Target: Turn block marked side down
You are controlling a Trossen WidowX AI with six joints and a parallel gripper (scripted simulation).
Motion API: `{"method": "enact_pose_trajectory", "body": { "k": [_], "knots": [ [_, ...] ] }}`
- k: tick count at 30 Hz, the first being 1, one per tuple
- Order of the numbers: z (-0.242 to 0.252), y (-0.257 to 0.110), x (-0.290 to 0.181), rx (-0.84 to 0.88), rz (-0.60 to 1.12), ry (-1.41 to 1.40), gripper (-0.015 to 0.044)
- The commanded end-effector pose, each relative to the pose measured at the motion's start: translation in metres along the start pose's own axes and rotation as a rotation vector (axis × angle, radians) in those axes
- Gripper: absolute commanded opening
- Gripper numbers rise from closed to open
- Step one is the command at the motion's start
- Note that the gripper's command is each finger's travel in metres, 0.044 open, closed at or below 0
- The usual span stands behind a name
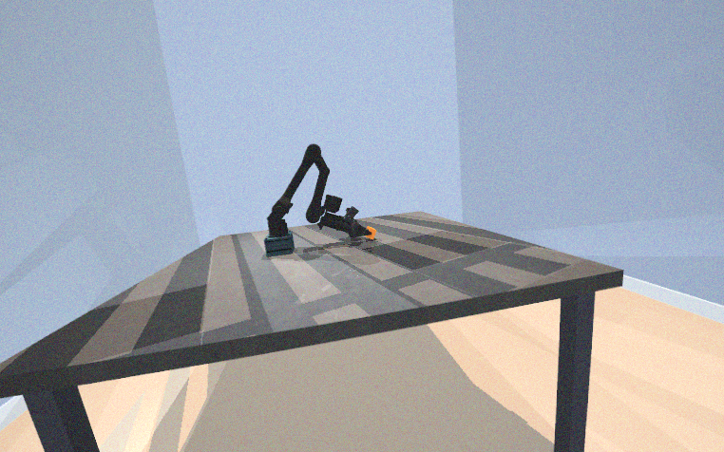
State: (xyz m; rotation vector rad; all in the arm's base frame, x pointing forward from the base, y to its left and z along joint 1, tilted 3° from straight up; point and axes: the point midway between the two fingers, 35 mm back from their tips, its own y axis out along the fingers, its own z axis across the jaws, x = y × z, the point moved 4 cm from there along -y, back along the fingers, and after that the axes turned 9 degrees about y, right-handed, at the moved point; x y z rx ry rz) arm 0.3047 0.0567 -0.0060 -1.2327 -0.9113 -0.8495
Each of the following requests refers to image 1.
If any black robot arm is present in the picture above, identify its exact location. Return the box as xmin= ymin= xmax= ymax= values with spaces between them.
xmin=267 ymin=143 xmax=359 ymax=237

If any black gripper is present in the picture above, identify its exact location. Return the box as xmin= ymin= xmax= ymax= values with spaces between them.
xmin=333 ymin=216 xmax=372 ymax=238

